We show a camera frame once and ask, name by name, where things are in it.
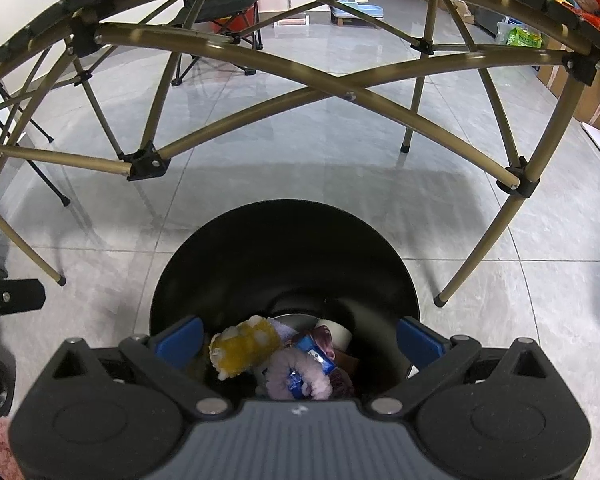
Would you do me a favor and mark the yellow spotted plush toy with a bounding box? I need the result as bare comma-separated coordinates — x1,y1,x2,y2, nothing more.
209,315,281,381

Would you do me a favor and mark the pale purple fuzzy scrunchie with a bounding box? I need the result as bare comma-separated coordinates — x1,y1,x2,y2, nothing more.
255,347,336,402

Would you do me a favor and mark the green snack bag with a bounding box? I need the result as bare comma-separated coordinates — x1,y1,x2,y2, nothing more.
507,26,543,50

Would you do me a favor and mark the black tripod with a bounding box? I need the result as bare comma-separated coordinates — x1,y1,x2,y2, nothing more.
0,82,72,207

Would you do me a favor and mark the white paper cup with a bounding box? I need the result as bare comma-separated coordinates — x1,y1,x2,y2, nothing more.
315,316,353,356

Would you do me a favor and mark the folding camping chair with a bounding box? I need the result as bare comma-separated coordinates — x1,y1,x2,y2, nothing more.
171,0,263,86

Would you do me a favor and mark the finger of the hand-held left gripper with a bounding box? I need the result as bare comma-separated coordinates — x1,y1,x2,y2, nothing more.
0,279,47,319

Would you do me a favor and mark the black round trash bin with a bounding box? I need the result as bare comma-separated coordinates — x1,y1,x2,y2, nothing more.
149,200,421,403

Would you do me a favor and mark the blue tissue packet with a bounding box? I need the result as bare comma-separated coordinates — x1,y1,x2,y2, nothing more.
285,332,338,396

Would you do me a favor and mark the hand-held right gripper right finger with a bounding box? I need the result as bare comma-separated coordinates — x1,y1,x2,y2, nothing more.
365,316,566,416

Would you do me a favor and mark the tan slatted folding table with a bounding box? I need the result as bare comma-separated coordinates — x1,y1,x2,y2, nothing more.
0,0,600,308

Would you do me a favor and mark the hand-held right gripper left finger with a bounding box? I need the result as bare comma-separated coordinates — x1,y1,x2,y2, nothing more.
32,316,233,417

